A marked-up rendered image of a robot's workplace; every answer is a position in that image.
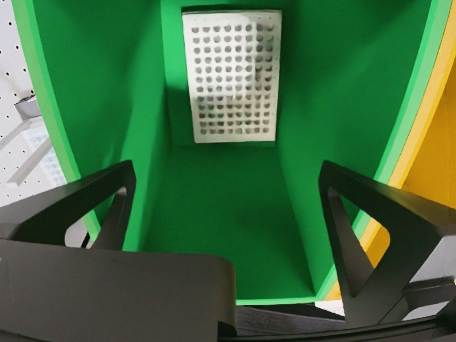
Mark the yellow open bin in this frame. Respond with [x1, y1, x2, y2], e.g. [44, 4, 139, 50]
[359, 0, 456, 268]

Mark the green bin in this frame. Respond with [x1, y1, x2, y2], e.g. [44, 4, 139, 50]
[11, 0, 452, 305]

